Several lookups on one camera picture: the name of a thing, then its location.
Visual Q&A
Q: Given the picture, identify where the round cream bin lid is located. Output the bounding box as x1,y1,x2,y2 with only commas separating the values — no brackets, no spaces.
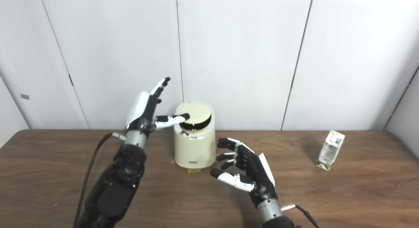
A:
178,103,212,130

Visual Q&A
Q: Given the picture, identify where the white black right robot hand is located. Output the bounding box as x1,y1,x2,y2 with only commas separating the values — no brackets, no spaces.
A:
210,138,279,209

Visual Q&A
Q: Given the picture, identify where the cream-colored bin body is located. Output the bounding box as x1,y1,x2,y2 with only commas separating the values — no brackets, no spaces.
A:
173,100,217,169

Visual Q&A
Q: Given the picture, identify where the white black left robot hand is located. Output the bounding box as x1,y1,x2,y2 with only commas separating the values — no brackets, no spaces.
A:
126,77,191,136

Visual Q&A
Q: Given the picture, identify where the white green milk carton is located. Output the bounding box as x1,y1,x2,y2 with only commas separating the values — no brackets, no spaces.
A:
316,130,345,171

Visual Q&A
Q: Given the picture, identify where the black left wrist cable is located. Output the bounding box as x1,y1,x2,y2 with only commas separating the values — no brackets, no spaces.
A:
72,132,127,227

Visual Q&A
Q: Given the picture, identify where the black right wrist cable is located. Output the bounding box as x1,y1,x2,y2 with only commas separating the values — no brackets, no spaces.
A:
281,204,320,228

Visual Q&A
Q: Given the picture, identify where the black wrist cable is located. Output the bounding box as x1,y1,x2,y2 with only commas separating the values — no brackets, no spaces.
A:
281,204,320,228
72,132,127,227

